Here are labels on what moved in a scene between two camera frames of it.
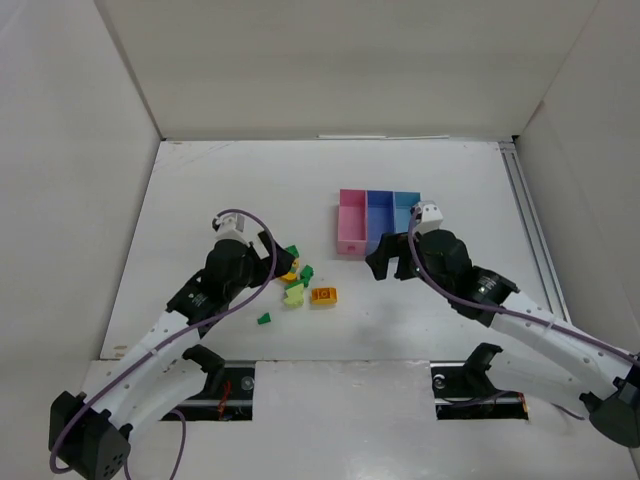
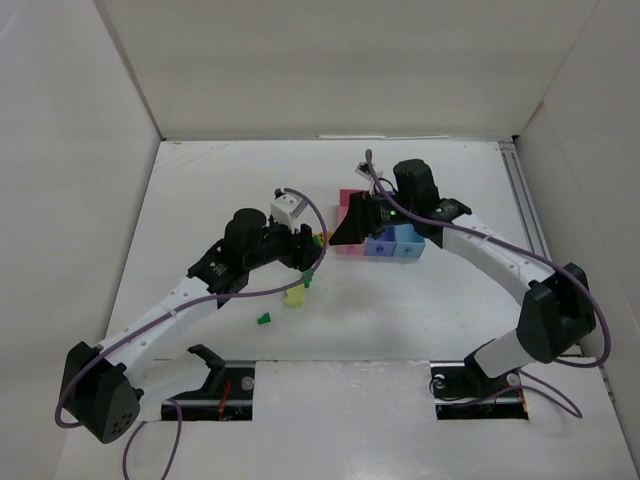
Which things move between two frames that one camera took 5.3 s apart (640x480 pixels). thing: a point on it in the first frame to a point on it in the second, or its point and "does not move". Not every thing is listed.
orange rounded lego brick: [290, 276] to [322, 239]
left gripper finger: [284, 258] to [305, 250]
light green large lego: [295, 296] does not move
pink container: [352, 226] does not move
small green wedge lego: [264, 318] does not move
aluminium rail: [536, 236] does not move
